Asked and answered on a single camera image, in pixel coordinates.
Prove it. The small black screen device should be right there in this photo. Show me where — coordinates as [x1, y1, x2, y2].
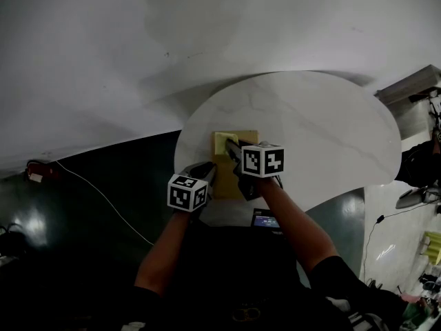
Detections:
[250, 208, 282, 228]

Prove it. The grey wooden shelf unit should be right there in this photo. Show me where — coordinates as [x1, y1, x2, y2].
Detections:
[374, 64, 441, 139]

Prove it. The thin white floor cable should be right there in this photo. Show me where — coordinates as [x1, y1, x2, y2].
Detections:
[54, 160, 155, 247]

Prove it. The yellow-green cloth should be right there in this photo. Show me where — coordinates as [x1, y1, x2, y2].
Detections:
[214, 130, 240, 157]

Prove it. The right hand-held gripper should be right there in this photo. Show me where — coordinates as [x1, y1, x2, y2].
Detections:
[224, 138, 285, 202]

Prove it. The red floor device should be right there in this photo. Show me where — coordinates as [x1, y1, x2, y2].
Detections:
[26, 160, 58, 183]

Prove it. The gold belt buckle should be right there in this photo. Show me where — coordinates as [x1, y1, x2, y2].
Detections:
[231, 308, 261, 322]

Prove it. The tan cutting board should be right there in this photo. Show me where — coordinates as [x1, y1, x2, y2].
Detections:
[210, 129, 260, 201]

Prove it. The person's black top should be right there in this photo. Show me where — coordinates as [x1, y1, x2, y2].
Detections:
[130, 215, 407, 331]

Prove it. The grey metal floor stand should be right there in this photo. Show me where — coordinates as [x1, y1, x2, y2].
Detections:
[395, 185, 441, 210]

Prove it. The person's left forearm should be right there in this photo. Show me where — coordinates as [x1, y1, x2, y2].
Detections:
[133, 210, 192, 299]

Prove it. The black cable with plug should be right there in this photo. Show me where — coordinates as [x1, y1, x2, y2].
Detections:
[362, 208, 432, 283]

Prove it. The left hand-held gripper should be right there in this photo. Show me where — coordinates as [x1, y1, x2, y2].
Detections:
[167, 161, 217, 217]

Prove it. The person's right forearm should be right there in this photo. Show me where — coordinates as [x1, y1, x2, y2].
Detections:
[256, 176, 340, 276]

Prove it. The yellow foam block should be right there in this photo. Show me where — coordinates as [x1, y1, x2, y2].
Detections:
[421, 230, 441, 265]

